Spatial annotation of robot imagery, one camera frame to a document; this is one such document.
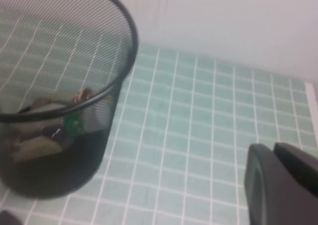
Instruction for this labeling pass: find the green checked tablecloth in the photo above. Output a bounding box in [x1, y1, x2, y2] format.
[0, 8, 318, 225]

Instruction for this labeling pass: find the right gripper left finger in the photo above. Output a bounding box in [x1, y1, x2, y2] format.
[243, 143, 318, 225]

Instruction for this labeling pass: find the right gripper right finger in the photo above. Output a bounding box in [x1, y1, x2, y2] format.
[272, 142, 318, 188]

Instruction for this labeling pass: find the black mesh wastebasket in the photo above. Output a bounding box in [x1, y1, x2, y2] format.
[0, 0, 140, 200]

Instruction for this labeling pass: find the white-cap green-label bottle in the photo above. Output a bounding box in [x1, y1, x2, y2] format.
[9, 110, 87, 163]

